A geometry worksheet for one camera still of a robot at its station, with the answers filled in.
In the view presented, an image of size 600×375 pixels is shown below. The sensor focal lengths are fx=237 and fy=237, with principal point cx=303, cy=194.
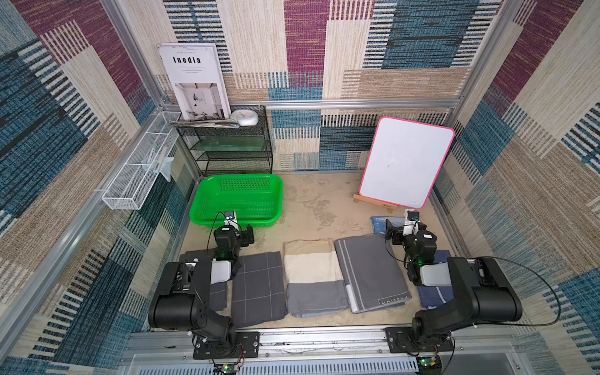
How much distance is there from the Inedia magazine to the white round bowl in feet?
0.08

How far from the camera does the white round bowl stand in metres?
0.91

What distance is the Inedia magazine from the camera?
2.48ft
